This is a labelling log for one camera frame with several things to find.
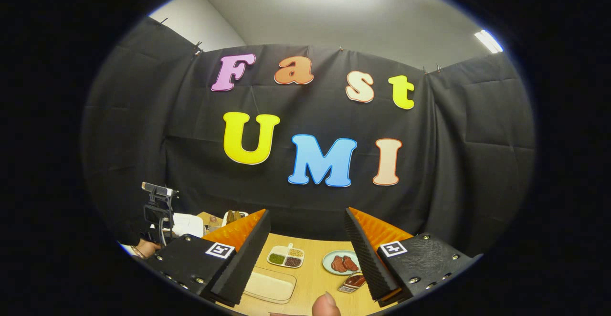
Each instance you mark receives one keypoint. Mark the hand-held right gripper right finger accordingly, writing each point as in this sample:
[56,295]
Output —
[367,258]

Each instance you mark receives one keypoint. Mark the green mung beans portion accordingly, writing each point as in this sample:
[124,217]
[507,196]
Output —
[277,258]

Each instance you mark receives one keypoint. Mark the clear plastic water bottle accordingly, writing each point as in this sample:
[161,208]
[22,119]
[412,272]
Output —
[213,224]

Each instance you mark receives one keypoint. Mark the clear glass tray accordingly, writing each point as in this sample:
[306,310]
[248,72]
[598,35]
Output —
[269,285]

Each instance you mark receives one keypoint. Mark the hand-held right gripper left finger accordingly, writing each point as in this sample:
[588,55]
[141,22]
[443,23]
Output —
[243,258]

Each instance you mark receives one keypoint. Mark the ceiling light panel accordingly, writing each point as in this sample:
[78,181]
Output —
[488,40]

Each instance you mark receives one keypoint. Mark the yellow soybeans portion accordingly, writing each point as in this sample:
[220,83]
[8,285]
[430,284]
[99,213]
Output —
[296,252]

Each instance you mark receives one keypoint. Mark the pale green plate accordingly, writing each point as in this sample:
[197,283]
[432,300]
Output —
[334,258]

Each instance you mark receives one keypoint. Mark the white rice cooker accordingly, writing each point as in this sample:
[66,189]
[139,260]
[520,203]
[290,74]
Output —
[188,224]

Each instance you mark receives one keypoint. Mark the brown bread slice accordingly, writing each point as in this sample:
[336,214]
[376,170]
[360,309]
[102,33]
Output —
[229,216]
[237,215]

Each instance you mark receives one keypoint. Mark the red sausage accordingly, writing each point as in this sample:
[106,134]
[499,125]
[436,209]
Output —
[338,263]
[351,262]

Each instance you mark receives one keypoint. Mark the red beans portion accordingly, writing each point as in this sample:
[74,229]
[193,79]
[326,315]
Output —
[292,261]

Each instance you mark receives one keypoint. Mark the white toaster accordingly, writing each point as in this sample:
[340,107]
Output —
[244,215]

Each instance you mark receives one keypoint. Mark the white divided grain dish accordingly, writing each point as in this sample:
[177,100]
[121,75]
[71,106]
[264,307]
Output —
[286,256]

